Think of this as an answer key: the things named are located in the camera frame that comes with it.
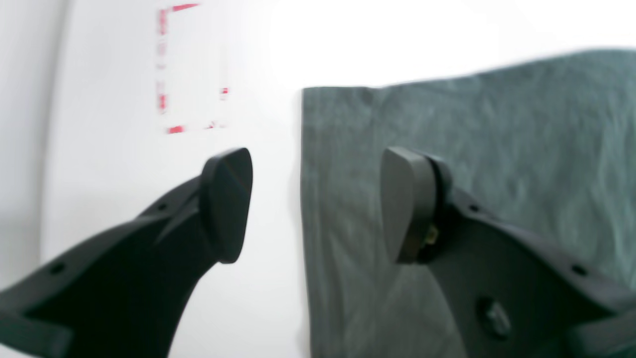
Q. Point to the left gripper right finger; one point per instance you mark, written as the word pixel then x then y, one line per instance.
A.
pixel 512 294

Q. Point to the red tape rectangle marking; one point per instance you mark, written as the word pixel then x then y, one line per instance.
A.
pixel 191 65

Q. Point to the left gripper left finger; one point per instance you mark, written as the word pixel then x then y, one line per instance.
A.
pixel 122 292

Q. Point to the dark grey t-shirt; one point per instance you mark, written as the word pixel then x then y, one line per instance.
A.
pixel 547 145

